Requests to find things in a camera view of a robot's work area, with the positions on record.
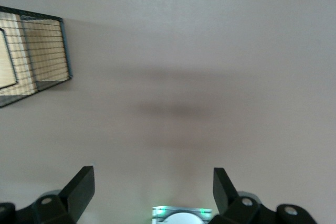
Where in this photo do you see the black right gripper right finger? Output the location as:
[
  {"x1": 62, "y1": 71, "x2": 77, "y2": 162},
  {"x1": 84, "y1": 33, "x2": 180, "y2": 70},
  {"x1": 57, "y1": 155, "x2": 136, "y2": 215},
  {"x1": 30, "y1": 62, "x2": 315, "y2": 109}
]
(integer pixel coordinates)
[{"x1": 208, "y1": 167, "x2": 263, "y2": 224}]

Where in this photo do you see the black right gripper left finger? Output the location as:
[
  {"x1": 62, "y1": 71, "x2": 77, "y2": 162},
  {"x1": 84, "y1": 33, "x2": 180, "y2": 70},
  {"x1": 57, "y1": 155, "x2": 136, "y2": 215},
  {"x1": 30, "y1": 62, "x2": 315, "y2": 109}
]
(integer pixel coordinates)
[{"x1": 31, "y1": 165, "x2": 95, "y2": 224}]

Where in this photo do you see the black wire basket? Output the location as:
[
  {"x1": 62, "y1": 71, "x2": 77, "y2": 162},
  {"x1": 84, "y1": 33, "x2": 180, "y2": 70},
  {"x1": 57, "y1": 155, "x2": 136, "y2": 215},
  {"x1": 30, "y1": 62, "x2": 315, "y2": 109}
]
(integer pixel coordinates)
[{"x1": 0, "y1": 5, "x2": 72, "y2": 109}]

